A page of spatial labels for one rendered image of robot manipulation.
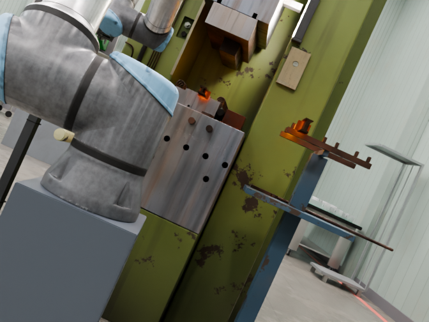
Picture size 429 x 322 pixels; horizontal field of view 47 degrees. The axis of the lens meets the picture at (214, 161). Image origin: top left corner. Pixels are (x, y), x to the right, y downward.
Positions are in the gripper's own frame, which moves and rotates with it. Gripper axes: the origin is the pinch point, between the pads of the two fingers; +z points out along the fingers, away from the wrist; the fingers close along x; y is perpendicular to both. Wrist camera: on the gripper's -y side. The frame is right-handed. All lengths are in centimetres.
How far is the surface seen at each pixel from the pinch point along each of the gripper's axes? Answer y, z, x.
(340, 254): -111, 337, 416
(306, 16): -38, -27, 74
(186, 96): 5.8, 2.6, 40.6
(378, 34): -606, 392, 511
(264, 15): -28, -25, 55
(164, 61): -14.1, 14.5, 30.1
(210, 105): 8, -2, 51
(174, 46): -20.6, 10.1, 31.5
